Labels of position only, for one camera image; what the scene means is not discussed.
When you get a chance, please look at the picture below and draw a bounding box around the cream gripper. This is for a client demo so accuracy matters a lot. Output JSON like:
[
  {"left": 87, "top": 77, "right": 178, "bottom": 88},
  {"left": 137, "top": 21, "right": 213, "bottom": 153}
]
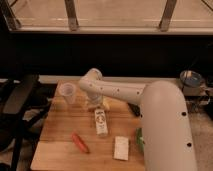
[{"left": 86, "top": 93, "right": 110, "bottom": 111}]

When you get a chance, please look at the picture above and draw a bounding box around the white labelled bottle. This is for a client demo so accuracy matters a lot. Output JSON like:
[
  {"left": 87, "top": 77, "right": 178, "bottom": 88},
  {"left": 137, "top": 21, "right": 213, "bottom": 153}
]
[{"left": 95, "top": 109, "right": 108, "bottom": 136}]

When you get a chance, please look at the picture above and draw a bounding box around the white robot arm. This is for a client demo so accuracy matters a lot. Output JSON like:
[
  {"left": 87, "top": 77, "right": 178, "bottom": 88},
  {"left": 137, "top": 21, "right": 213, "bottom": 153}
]
[{"left": 78, "top": 68, "right": 198, "bottom": 171}]

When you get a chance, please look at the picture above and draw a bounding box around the clear plastic cup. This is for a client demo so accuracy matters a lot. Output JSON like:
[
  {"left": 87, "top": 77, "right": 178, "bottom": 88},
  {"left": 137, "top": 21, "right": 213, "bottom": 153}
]
[{"left": 58, "top": 83, "right": 76, "bottom": 105}]

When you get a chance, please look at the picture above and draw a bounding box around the orange carrot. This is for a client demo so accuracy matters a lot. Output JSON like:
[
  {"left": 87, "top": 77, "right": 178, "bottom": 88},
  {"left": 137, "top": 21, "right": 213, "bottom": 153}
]
[{"left": 71, "top": 133, "right": 89, "bottom": 153}]

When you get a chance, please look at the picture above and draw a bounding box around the black remote control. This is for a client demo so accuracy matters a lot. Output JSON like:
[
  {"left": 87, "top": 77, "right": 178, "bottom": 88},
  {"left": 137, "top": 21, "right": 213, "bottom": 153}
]
[{"left": 128, "top": 104, "right": 140, "bottom": 117}]

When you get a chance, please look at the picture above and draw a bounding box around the white sponge block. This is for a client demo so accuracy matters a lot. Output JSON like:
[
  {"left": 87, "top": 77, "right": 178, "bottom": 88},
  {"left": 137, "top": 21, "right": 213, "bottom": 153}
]
[{"left": 113, "top": 136, "right": 129, "bottom": 161}]

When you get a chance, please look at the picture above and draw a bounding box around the green plate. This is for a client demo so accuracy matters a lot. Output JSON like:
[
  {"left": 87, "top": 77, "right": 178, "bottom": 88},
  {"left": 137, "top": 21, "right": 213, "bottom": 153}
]
[{"left": 136, "top": 128, "right": 144, "bottom": 153}]

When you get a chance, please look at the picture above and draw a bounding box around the black chair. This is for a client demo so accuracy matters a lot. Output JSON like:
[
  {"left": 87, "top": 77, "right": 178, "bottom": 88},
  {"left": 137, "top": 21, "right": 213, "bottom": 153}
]
[{"left": 0, "top": 75, "right": 50, "bottom": 171}]

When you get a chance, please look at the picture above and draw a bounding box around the metal bowl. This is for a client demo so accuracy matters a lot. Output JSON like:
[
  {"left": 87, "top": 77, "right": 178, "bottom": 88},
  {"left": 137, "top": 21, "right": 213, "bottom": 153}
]
[{"left": 180, "top": 70, "right": 203, "bottom": 88}]

